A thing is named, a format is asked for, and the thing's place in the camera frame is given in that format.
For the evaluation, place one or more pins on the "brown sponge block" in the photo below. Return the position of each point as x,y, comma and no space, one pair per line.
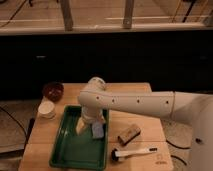
129,134

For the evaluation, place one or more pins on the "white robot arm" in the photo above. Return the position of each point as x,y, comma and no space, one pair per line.
193,109

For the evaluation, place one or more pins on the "dark red bowl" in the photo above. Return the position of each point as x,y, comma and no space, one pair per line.
53,91

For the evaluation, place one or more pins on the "green plastic tray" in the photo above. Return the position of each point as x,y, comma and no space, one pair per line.
74,151

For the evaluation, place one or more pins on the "small white cup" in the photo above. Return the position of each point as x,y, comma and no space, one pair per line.
46,109

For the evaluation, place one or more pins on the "white handled dish brush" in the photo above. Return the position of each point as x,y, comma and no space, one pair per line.
120,155

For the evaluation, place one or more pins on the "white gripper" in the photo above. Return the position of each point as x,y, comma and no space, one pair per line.
94,117

